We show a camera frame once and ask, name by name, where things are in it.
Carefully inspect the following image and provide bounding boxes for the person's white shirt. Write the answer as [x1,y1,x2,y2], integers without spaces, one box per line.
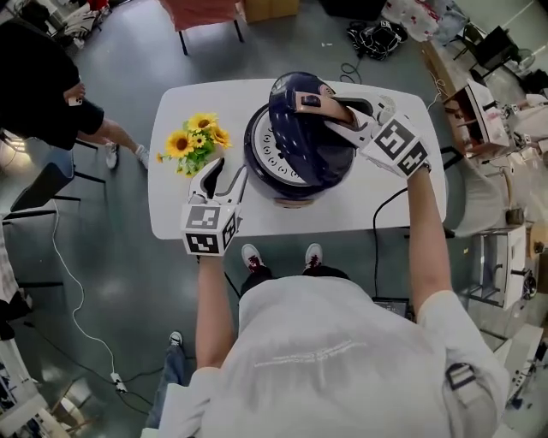
[145,275,510,438]

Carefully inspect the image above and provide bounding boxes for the wooden cabinet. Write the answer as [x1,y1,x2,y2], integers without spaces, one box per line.
[443,79,521,159]

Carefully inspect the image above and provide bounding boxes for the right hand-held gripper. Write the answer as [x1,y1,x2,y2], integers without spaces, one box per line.
[327,96,432,179]

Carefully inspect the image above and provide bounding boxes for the person's left shoe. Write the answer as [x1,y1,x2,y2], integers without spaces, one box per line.
[241,243,263,273]

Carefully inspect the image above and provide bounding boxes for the person's left forearm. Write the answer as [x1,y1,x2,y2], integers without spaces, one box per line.
[195,252,236,369]

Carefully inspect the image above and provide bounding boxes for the plastic bags of bottles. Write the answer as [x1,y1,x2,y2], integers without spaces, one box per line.
[383,0,468,42]

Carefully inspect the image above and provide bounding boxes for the white cabinet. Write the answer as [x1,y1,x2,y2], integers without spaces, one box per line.
[470,224,540,311]

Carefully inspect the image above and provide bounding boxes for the black laptop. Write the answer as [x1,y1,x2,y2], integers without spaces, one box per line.
[372,297,410,320]

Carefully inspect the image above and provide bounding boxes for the light grey chair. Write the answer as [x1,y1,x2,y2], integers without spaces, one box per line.
[440,147,509,240]

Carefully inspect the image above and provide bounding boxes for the pink cushioned chair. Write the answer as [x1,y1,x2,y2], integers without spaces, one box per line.
[160,0,246,56]

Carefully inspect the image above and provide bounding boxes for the person's right forearm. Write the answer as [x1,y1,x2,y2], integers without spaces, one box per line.
[404,169,454,330]

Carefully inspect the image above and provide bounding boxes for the black cable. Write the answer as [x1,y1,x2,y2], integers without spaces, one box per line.
[372,186,408,300]
[223,271,241,299]

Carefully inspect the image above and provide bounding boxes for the white table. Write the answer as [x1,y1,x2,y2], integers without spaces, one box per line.
[147,78,449,240]

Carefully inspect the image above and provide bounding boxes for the large cardboard box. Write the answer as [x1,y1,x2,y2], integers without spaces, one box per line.
[243,0,301,25]

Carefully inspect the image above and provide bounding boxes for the person's right shoe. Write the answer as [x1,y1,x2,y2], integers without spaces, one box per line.
[304,242,325,269]

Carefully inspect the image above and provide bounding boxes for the black and white bag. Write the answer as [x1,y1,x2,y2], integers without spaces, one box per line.
[346,19,410,61]

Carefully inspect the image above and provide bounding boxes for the dark chair with black legs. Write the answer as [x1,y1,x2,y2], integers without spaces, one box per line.
[2,149,106,222]

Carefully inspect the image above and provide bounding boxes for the person's black trousers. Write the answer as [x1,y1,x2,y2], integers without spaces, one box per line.
[238,264,350,296]

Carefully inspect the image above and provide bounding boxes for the yellow sunflower bouquet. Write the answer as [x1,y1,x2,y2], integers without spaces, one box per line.
[155,111,233,179]

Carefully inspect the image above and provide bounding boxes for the white cable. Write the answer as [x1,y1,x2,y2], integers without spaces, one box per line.
[51,200,116,376]

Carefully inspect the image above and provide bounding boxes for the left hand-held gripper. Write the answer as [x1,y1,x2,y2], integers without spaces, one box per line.
[181,157,249,257]

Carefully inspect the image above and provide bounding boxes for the person's shoe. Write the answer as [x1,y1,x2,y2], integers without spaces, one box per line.
[241,243,263,273]
[304,242,325,269]

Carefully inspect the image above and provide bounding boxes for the navy blue rice cooker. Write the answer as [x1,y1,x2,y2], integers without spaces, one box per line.
[242,71,357,210]

